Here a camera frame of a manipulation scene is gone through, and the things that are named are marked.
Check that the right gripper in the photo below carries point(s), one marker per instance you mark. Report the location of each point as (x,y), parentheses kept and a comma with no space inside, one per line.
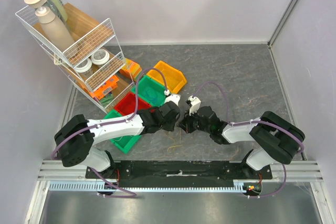
(192,120)

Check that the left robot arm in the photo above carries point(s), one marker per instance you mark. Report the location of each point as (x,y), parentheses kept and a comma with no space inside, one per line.
(75,142)

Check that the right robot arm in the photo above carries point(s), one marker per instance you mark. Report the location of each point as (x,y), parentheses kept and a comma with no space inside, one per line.
(278,140)

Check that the yellow plastic bin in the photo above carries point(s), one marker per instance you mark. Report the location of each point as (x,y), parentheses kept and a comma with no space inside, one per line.
(175,79)

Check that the green bin upper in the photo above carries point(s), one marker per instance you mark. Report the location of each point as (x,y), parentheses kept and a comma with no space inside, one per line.
(151,91)

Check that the green bin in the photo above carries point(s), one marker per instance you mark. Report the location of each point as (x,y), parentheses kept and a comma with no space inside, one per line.
(124,143)
(151,91)

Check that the red plastic bin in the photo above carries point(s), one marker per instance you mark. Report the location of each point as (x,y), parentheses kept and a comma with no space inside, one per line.
(127,104)

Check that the green bin lower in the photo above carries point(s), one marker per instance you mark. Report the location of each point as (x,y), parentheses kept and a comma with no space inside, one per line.
(124,143)

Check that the orange snack box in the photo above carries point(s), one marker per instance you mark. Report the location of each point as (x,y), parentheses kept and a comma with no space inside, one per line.
(103,90)

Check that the white lid jar right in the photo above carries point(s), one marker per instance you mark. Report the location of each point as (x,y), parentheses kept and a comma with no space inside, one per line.
(100,57)

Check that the white lid jar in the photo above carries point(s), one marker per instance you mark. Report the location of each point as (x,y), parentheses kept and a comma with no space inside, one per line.
(100,57)
(85,69)

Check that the white lid jar left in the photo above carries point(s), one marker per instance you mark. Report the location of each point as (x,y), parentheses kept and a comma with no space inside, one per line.
(85,69)

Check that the beige pump bottle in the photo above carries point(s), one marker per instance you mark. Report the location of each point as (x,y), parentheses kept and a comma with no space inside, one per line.
(56,31)

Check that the green bottle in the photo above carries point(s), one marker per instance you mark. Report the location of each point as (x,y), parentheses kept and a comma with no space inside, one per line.
(57,5)

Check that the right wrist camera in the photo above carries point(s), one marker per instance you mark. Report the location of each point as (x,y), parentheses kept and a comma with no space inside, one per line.
(194,104)

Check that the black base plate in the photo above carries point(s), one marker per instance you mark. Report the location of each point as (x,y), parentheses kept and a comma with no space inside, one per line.
(182,173)

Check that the white wire shelf rack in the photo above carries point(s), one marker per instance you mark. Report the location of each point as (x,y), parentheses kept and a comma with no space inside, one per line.
(78,46)

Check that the slotted cable duct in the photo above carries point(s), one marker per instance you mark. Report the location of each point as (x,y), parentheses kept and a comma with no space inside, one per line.
(100,186)

